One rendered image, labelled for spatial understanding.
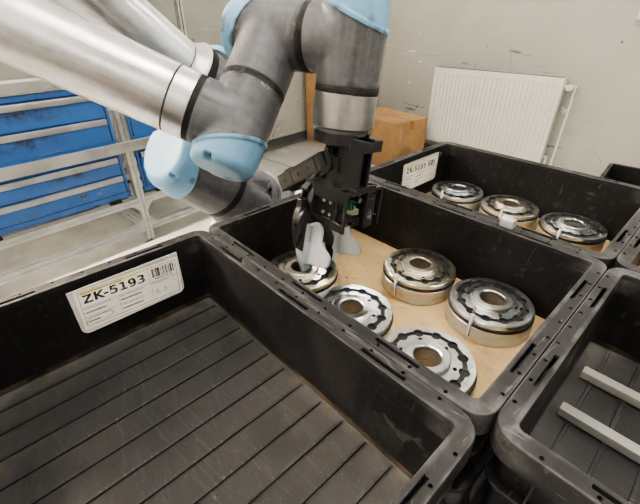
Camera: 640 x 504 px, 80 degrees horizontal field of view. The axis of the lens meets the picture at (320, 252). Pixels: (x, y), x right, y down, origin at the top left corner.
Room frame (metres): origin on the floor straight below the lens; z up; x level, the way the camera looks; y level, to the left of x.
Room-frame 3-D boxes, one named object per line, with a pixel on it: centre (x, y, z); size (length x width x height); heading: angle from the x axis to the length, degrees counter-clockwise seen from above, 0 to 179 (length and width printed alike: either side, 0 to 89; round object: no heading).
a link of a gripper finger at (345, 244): (0.48, -0.04, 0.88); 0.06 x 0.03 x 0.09; 43
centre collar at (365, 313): (0.37, -0.04, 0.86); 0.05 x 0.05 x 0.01
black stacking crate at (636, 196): (0.62, -0.31, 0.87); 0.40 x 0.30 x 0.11; 43
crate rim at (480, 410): (0.41, -0.09, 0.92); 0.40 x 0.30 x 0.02; 43
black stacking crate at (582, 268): (0.41, -0.09, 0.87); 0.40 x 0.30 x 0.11; 43
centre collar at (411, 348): (0.29, -0.11, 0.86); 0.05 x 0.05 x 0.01
